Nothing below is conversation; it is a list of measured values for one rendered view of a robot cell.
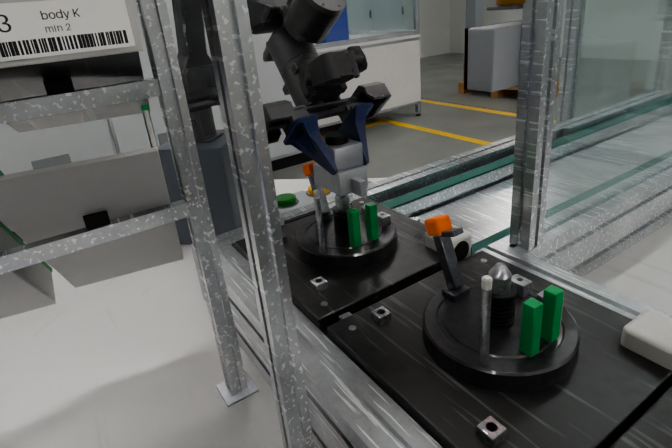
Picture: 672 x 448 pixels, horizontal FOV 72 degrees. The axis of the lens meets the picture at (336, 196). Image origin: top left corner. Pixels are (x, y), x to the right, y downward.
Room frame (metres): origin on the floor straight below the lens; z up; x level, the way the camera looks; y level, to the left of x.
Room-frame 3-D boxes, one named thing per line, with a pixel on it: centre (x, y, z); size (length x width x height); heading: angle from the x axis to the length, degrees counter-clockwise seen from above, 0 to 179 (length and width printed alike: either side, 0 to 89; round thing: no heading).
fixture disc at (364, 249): (0.57, -0.01, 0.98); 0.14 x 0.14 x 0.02
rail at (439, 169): (0.85, -0.16, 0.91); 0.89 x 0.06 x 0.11; 121
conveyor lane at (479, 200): (0.71, -0.28, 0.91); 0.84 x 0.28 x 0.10; 121
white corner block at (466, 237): (0.54, -0.14, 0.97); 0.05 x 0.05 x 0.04; 31
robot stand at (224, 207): (0.90, 0.25, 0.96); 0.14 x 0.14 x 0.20; 76
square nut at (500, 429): (0.25, -0.10, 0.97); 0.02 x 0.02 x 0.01; 31
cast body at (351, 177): (0.57, -0.01, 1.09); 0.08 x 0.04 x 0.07; 32
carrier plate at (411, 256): (0.57, -0.01, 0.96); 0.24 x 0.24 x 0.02; 31
